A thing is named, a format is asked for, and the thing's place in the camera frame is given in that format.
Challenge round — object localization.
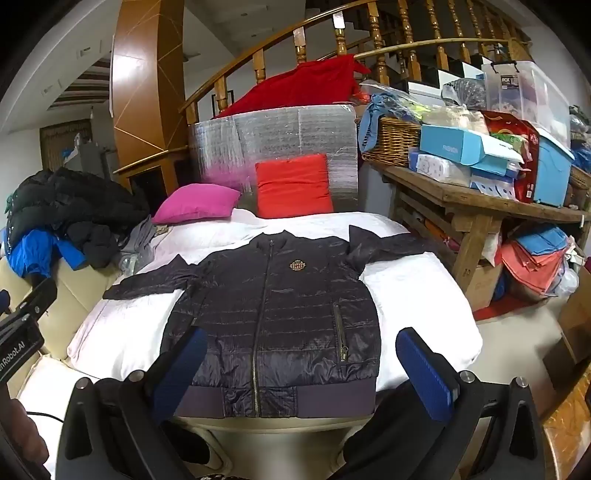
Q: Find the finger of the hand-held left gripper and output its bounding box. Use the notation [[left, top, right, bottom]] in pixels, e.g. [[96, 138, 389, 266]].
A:
[[0, 276, 58, 330]]

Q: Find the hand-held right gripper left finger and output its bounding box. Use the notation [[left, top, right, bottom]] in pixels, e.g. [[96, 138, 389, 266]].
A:
[[55, 327, 211, 480]]

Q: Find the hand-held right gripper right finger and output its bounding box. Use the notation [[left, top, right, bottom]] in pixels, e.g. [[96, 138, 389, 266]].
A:
[[344, 327, 559, 480]]

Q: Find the dark quilted jacket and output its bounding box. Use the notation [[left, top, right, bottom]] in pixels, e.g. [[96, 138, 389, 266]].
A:
[[102, 224, 437, 420]]

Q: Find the cream leather sofa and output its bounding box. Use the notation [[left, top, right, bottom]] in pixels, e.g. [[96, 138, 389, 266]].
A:
[[0, 251, 121, 398]]

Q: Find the blue jacket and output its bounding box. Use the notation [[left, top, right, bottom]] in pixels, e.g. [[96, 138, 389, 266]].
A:
[[4, 226, 88, 278]]

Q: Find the white blanket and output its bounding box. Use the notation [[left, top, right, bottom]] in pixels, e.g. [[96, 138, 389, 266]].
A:
[[18, 208, 483, 480]]

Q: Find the clear plastic bag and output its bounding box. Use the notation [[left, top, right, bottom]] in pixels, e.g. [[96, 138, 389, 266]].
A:
[[117, 251, 144, 278]]

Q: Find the brown cardboard box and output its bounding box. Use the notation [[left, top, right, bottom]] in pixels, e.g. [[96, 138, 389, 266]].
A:
[[556, 277, 591, 365], [466, 261, 504, 310]]

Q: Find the grey garment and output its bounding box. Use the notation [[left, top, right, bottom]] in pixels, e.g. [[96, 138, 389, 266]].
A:
[[117, 215, 160, 266]]

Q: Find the grey refrigerator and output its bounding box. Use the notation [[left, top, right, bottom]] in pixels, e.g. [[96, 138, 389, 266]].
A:
[[76, 138, 118, 178]]

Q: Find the stack of folded cloths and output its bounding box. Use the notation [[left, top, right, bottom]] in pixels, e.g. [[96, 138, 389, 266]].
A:
[[501, 226, 573, 296]]

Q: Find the magenta pillow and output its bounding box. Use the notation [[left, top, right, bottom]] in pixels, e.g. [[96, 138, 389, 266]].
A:
[[151, 183, 243, 224]]

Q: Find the wooden table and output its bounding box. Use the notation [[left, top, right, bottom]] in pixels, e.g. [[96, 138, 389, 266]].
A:
[[365, 159, 591, 310]]

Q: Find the white patterned box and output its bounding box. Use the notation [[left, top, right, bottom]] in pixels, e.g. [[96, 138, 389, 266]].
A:
[[471, 178, 515, 200]]

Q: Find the white tissue pack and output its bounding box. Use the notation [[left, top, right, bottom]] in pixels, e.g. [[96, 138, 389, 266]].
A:
[[409, 148, 472, 188]]

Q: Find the red pillow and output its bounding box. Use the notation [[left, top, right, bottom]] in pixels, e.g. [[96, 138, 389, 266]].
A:
[[255, 154, 334, 219]]

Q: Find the red gift bag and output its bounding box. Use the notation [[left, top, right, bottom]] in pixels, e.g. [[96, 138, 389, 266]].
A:
[[480, 110, 541, 204]]

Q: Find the wooden pillar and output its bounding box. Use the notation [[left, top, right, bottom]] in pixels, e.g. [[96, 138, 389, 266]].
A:
[[110, 0, 188, 204]]

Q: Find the light blue cardboard box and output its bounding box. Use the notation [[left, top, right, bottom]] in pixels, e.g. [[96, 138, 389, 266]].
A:
[[419, 124, 525, 176]]

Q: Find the wicker basket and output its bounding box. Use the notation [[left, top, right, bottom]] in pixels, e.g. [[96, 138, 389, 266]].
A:
[[360, 116, 423, 167]]

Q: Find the light blue plastic bin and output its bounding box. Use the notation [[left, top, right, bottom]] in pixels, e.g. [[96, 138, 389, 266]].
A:
[[533, 129, 575, 208]]

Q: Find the silver foil panel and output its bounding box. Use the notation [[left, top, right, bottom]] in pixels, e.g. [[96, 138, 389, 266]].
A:
[[187, 104, 360, 213]]

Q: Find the beige packaged bundle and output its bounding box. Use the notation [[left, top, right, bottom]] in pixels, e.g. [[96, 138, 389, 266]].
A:
[[422, 105, 488, 136]]

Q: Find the blue cloth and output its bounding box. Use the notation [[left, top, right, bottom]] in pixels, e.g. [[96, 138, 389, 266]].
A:
[[358, 93, 402, 153]]

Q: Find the grey dotted plastic bag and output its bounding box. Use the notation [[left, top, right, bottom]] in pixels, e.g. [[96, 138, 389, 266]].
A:
[[442, 78, 485, 109]]

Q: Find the red cloth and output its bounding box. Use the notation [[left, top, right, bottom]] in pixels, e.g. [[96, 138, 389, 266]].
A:
[[217, 55, 372, 120]]

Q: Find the clear plastic storage box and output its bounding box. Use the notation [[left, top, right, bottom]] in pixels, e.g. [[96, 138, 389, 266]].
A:
[[481, 60, 572, 134]]

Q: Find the wooden stair railing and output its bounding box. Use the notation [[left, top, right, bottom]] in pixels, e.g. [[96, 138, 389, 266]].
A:
[[179, 0, 536, 125]]

